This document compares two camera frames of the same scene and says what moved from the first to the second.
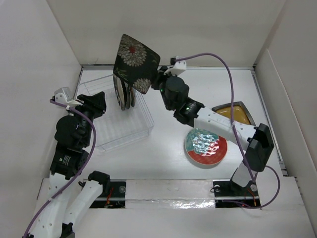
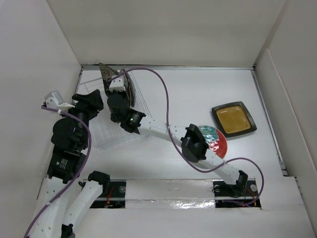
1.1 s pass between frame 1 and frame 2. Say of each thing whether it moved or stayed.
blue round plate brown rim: stayed
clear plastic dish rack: stayed
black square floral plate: moved
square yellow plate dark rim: stayed
